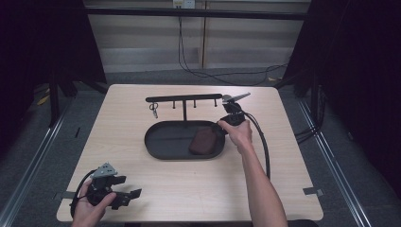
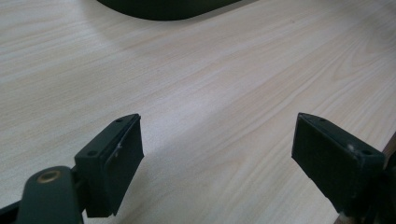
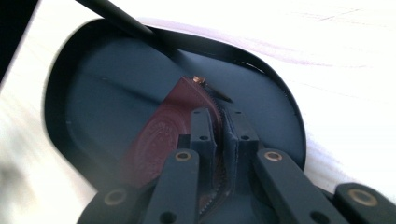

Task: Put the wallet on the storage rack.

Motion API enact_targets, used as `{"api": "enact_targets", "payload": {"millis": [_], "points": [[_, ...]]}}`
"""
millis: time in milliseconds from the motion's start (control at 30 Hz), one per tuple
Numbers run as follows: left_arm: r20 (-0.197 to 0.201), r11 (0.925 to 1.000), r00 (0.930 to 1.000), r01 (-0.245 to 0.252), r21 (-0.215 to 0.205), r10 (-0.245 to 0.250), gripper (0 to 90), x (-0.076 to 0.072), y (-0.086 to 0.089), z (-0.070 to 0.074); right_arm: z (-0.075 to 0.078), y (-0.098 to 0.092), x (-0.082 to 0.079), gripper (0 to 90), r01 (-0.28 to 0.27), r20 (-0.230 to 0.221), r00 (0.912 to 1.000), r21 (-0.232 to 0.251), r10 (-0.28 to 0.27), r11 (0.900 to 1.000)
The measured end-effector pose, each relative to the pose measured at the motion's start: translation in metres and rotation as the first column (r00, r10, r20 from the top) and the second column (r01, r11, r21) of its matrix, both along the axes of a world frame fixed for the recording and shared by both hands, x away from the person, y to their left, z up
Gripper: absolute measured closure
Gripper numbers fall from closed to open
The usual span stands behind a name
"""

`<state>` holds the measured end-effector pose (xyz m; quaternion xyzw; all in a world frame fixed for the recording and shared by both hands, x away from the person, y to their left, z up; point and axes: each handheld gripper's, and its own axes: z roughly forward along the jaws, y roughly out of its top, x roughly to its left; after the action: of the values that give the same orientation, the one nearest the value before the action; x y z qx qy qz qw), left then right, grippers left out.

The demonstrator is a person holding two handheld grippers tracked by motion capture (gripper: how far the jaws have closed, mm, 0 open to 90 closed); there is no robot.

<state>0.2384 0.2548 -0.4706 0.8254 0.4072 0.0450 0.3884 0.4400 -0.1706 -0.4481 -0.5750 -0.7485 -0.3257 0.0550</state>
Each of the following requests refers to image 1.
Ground black wall cables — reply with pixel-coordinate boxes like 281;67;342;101
177;15;289;87

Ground person's right hand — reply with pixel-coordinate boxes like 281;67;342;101
217;120;253;155

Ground black floor cables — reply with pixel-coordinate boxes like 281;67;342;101
294;125;320;145

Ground grey tape strip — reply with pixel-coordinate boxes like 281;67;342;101
54;190;77;201
303;186;324;197

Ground hand-held gripper cable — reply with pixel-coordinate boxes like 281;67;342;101
242;111;271;181
69;169;96;219

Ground black key rack with tray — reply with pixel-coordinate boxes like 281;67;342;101
144;93;226;161

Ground silver key ring with keys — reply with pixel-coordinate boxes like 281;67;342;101
148;101;160;119

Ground metal floor rail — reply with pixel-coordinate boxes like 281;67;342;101
297;97;375;227
0;102;72;227

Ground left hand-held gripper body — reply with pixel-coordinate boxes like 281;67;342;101
86;162;118;210

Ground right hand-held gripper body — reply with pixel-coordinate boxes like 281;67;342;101
220;92;252;127

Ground left hand-held gripper cable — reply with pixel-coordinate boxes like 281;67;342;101
69;169;96;219

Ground dark curtain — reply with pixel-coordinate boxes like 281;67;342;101
0;0;107;159
282;0;401;198

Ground black horizontal bar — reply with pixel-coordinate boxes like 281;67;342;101
84;7;311;22

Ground black metal stand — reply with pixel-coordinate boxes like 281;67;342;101
48;74;61;128
309;70;320;127

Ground brown leather pouch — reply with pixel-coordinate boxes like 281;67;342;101
188;126;219;156

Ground person's left hand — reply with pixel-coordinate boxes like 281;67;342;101
70;181;117;227

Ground white wall socket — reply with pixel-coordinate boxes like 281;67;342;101
172;0;197;9

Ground right hand-held gripper cable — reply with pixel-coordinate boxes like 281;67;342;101
242;111;271;181

